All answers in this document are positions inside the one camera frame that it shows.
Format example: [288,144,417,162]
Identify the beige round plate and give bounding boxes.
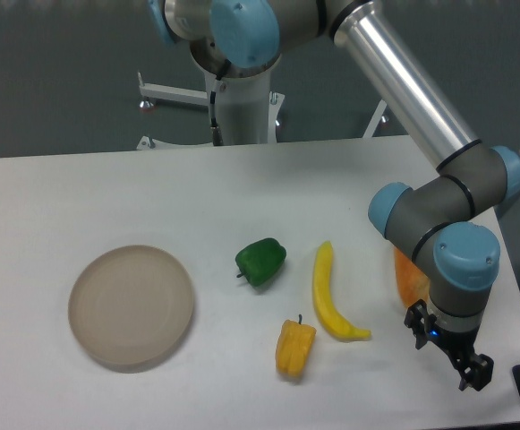
[68,245,195,368]

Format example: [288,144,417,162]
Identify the yellow bell pepper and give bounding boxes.
[275,314,317,379]

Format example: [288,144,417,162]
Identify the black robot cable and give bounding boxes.
[208,57,233,147]

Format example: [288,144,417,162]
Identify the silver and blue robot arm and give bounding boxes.
[148,1,520,390]

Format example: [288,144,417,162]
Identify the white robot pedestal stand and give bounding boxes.
[134,39,390,151]

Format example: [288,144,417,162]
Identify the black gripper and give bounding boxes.
[404,299,494,391]

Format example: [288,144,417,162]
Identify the green bell pepper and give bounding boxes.
[234,237,287,288]

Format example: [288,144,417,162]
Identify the yellow banana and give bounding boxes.
[311,241,371,342]

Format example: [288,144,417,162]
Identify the orange fruit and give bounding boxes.
[394,247,430,308]

